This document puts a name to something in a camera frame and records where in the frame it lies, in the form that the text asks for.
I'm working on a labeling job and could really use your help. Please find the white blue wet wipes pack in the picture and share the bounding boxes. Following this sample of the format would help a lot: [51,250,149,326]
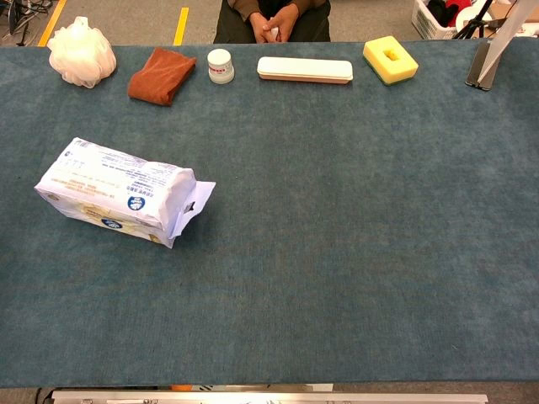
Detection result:
[34,136,217,249]

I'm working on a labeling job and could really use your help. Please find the blue table cloth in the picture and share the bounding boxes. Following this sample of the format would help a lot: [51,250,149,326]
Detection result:
[0,38,539,389]

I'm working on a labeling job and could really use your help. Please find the long white rectangular case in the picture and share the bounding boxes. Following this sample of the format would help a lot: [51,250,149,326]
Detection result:
[256,56,354,86]

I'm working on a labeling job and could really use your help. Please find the small white cream jar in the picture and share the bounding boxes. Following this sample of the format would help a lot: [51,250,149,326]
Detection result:
[206,48,235,85]

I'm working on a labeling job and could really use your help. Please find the folded brown towel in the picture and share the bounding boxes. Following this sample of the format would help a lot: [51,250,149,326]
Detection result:
[127,46,198,107]

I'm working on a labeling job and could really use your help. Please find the seated person in dark clothes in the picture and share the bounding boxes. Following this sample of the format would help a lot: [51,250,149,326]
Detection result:
[213,0,332,45]

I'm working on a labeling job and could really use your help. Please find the yellow sponge with hole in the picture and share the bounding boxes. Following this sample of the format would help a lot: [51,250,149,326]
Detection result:
[362,35,419,87]

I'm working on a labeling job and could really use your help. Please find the white mesh bath pouf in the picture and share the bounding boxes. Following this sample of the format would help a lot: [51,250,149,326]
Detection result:
[46,16,118,89]

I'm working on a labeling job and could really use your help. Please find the white plastic basket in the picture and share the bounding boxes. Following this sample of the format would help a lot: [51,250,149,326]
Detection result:
[410,0,502,41]

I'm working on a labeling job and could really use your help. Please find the dark flat stand base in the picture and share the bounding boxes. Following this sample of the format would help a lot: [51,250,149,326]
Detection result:
[464,40,502,91]

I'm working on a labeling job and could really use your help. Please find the black tripod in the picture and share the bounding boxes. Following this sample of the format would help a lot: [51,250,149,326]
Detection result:
[452,0,494,40]

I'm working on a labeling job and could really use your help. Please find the aluminium frame rail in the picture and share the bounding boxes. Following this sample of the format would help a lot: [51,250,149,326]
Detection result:
[51,389,489,404]

